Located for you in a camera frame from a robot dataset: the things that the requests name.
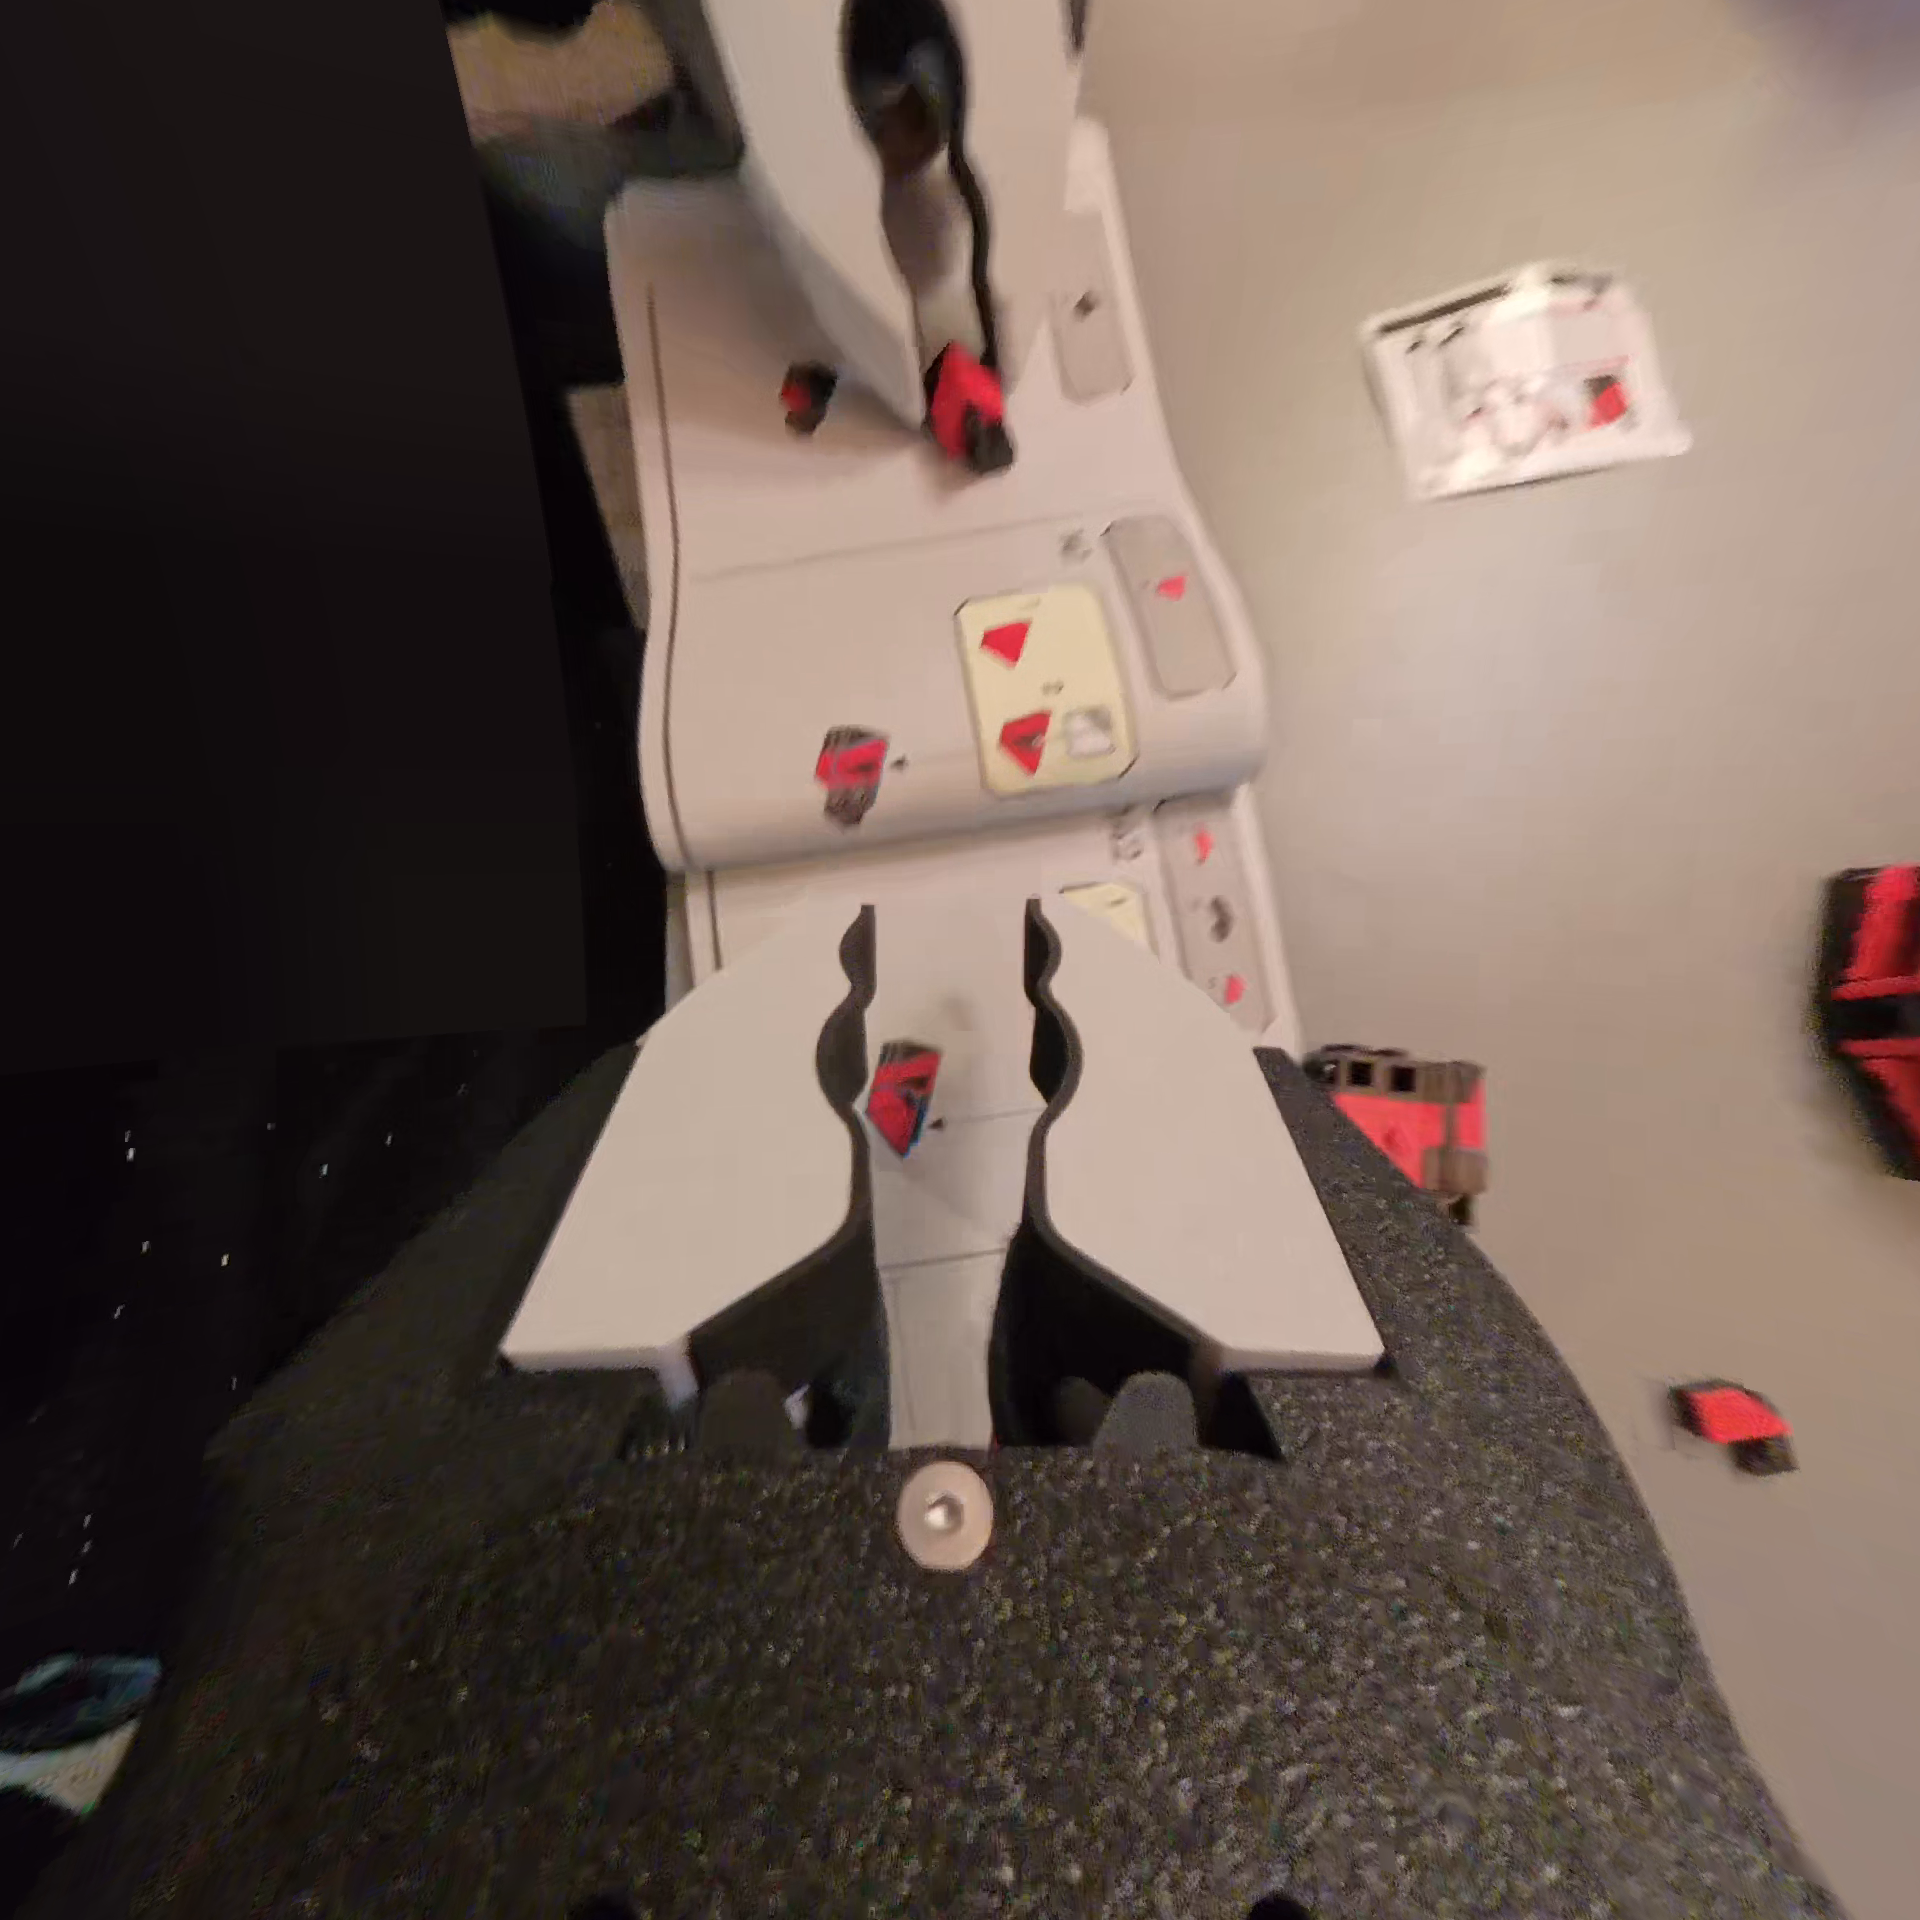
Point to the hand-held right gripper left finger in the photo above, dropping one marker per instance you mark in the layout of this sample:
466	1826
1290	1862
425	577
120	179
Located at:
704	1200

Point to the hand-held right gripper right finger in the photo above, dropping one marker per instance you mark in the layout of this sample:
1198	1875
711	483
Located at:
1201	1200

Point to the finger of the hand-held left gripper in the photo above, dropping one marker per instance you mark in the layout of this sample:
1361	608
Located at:
795	150
1027	150

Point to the red black brick subassembly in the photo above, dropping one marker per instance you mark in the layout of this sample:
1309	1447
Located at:
1411	1126

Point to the small black red brick assembly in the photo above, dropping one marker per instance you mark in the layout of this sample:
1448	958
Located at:
960	399

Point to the white instruction booklet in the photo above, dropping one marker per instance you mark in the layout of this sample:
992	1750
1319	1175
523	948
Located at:
840	630

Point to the red curved brick black plate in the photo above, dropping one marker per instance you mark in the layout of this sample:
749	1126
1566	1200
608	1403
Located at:
1723	1410

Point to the white sticker sheet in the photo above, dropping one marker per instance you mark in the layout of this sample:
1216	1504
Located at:
1501	404

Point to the red brick-built toy car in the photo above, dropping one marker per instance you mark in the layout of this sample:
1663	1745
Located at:
1881	974

